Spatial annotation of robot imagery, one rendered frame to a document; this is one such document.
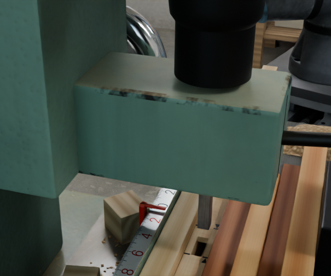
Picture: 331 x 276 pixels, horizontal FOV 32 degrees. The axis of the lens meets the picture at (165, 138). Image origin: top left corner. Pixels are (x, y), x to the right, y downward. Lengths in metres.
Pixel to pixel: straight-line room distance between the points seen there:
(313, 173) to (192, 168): 0.14
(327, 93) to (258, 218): 0.61
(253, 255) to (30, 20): 0.22
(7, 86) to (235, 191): 0.16
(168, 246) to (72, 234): 0.28
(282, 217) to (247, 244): 0.05
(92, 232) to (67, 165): 0.30
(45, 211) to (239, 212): 0.22
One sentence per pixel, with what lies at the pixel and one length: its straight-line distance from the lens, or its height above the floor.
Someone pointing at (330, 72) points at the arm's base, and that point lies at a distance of 1.06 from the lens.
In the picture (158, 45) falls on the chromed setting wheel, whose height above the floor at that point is 1.05.
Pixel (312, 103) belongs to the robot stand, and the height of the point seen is 0.79.
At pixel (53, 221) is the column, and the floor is 0.85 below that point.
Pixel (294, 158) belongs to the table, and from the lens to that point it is 0.64.
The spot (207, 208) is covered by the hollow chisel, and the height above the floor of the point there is 0.97.
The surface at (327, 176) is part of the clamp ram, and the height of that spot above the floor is 0.99.
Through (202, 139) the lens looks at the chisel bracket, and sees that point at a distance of 0.36.
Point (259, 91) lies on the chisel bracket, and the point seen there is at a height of 1.07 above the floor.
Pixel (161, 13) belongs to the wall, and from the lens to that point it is 3.99.
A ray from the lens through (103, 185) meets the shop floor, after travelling 2.24.
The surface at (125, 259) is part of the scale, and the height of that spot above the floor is 0.96.
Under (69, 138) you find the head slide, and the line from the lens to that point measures 0.38.
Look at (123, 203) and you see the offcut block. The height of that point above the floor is 0.84.
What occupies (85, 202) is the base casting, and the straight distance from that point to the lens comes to 0.73.
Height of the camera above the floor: 1.22
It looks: 28 degrees down
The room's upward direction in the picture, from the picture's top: 1 degrees clockwise
